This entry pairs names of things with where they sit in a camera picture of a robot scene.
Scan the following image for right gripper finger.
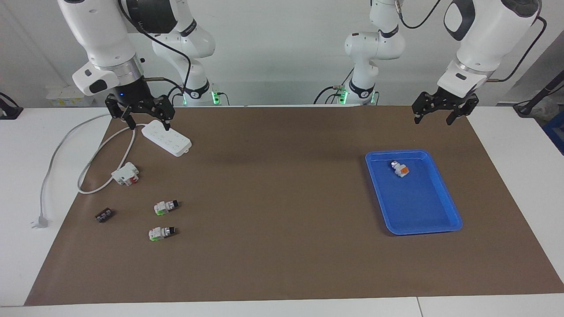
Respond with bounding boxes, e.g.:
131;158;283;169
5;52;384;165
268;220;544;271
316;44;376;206
104;93;137;130
151;94;176;132

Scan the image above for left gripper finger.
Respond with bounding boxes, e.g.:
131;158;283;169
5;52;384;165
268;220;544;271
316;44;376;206
412;91;437;125
446;94;480;126

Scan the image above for green white push-button switch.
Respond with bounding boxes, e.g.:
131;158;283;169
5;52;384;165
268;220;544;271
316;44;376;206
148;226;176;242
154;199;180;216

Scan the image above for white power strip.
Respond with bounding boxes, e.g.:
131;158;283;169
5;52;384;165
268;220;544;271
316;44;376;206
141;120;193;158

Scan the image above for white red circuit breaker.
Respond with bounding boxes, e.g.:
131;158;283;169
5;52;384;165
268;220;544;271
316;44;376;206
111;162;140;187

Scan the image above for black tripod leg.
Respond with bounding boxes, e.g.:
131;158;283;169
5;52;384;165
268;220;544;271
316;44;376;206
513;81;564;117

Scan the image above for blue storage box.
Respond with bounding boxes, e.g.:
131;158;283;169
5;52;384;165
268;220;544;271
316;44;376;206
543;112;564;155

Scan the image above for blue plastic tray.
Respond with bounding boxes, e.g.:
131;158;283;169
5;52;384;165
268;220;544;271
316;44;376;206
365;150;463;236

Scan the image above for black clamp stand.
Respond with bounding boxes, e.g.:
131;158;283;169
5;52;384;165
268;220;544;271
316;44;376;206
0;92;23;120

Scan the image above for brown table mat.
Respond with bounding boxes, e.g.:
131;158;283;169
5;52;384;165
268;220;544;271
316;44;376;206
24;105;564;306

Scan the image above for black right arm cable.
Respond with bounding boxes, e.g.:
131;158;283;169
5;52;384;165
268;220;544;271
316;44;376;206
118;0;192;104

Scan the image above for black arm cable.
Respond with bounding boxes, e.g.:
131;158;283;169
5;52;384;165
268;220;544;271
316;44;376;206
396;0;548;84
118;0;192;104

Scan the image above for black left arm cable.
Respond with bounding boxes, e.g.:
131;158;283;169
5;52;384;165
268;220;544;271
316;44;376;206
396;0;548;84

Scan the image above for white wall outlet box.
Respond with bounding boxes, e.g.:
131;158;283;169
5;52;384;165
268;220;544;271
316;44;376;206
46;85;96;107

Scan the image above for black arm base cables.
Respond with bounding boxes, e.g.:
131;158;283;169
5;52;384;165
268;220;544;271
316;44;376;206
313;68;353;105

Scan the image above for white power strip cable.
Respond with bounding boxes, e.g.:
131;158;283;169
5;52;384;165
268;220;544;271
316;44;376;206
31;112;148;229

